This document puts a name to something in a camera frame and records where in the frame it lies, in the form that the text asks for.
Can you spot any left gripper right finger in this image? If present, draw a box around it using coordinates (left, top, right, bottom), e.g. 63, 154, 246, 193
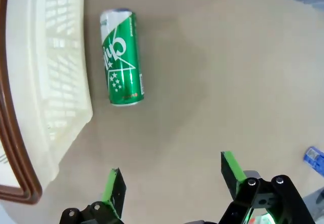
219, 151, 317, 224

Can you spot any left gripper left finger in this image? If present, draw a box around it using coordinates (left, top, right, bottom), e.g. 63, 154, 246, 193
59, 167, 127, 224

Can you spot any blue drink can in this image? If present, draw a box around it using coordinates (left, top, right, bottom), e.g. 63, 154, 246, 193
303, 146, 324, 176

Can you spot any green drink can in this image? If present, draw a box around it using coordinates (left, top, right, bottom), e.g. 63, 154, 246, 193
99, 8, 146, 107

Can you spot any cream plastic shopping basket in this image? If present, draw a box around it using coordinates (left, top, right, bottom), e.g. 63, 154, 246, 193
0, 0, 94, 204

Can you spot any brown basket handle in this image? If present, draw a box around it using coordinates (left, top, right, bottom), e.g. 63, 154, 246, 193
0, 0, 43, 205

